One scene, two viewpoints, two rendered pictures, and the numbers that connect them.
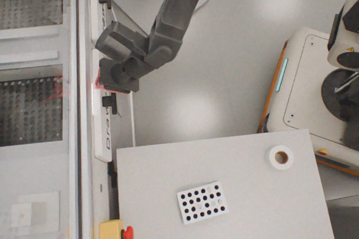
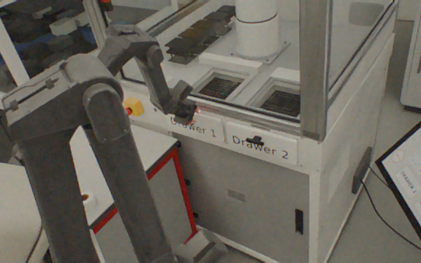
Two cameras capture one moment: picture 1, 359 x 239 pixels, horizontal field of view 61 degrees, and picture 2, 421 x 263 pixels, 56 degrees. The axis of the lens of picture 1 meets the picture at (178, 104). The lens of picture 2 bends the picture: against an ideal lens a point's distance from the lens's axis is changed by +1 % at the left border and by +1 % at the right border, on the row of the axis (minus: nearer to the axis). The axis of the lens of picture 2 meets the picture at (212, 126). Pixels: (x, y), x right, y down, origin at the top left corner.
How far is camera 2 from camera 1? 142 cm
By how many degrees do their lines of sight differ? 66
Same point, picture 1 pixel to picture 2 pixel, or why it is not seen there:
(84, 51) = (211, 103)
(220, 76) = not seen: outside the picture
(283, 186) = not seen: hidden behind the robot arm
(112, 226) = (133, 102)
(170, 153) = (150, 158)
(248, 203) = (88, 177)
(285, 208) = not seen: hidden behind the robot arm
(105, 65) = (190, 101)
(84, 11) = (236, 109)
